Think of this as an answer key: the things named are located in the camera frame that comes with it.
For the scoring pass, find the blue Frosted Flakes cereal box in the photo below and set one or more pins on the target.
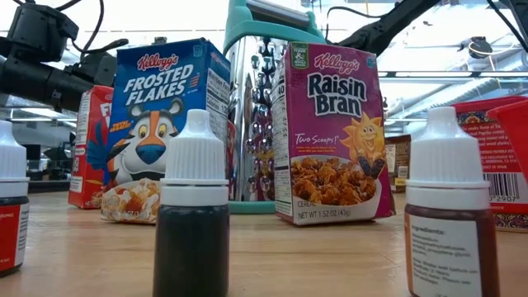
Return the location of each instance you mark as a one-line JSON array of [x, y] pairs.
[[156, 82]]

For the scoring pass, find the red Froot Loops cereal box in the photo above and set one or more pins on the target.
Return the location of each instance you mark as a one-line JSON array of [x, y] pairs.
[[88, 144]]

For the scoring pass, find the teal metal box grater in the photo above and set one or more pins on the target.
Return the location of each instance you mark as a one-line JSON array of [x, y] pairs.
[[255, 24]]

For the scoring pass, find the red label dropper bottle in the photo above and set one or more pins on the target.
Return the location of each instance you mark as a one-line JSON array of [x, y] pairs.
[[12, 231]]

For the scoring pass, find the dark liquid dropper bottle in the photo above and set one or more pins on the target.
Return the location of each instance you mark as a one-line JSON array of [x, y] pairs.
[[191, 247]]

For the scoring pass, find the purple Raisin Bran cereal box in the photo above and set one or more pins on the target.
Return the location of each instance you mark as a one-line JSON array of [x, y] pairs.
[[330, 123]]

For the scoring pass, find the spice jar with black cap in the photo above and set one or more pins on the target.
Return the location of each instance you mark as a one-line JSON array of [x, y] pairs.
[[398, 156]]

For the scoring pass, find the brown liquid dropper bottle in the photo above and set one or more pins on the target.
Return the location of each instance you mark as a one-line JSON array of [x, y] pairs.
[[447, 165]]

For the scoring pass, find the red paprika tin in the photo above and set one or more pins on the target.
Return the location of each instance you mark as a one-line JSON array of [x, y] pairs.
[[486, 156]]

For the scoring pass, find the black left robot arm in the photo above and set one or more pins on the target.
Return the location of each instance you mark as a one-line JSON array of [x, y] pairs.
[[37, 82]]

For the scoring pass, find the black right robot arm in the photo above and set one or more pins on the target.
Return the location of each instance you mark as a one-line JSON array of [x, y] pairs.
[[383, 29]]

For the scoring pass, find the small black monitor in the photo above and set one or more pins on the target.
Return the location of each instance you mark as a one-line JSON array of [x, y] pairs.
[[32, 152]]

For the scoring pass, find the black aluminium table frame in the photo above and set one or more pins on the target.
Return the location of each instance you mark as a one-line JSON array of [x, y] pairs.
[[49, 186]]

